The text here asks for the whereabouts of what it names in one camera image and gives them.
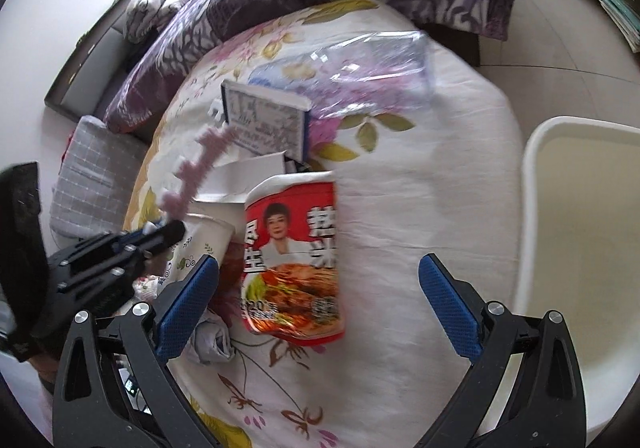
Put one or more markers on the white cardboard box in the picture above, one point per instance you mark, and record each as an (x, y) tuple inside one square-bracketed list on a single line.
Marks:
[(232, 182)]

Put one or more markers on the crumpled white tissue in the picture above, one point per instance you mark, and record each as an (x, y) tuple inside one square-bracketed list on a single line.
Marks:
[(210, 341)]

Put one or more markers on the clear plastic bag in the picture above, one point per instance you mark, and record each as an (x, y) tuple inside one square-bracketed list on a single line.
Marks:
[(389, 71)]

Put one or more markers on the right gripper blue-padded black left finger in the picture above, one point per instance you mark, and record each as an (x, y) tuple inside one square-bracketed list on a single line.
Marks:
[(114, 387)]

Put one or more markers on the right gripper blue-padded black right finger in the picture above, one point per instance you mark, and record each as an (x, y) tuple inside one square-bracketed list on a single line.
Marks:
[(523, 387)]

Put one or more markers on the grey checked cushion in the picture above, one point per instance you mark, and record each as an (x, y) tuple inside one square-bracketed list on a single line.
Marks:
[(95, 181)]

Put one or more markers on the white plastic trash bin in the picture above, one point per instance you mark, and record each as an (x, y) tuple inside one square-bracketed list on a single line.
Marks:
[(580, 250)]

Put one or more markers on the red instant noodle cup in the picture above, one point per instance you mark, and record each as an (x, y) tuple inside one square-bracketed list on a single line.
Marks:
[(290, 286)]

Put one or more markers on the floral bed blanket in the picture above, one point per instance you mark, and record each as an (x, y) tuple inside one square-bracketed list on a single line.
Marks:
[(444, 179)]

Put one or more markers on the blue-edged white printed box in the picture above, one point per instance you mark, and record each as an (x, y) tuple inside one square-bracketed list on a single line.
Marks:
[(266, 120)]

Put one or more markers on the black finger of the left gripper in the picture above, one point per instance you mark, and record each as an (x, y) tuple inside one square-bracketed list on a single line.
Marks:
[(158, 239)]

